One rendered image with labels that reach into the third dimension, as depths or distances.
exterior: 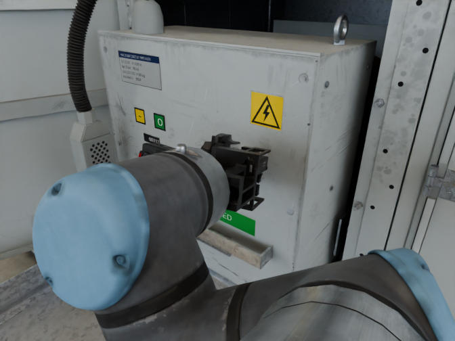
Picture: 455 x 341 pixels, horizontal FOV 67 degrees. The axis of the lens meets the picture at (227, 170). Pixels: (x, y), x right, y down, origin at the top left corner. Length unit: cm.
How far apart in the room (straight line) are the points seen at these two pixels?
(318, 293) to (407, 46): 46
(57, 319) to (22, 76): 55
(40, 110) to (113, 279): 75
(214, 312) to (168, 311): 3
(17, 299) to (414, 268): 85
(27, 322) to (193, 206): 66
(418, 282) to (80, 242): 20
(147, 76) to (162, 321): 52
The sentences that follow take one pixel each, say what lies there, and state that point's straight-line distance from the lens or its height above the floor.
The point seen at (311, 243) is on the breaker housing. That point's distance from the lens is 66.
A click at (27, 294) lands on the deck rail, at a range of 95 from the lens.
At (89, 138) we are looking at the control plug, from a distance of 75.
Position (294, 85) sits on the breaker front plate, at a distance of 49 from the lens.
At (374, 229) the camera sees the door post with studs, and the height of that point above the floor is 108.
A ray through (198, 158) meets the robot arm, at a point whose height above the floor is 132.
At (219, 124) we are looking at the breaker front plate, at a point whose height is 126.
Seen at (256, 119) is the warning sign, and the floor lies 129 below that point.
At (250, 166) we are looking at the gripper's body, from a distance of 42.
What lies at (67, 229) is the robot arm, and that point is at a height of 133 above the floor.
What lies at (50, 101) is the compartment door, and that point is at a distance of 95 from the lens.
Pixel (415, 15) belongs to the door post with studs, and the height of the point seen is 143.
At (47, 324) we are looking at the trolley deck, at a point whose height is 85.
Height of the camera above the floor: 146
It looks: 27 degrees down
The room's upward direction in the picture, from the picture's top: straight up
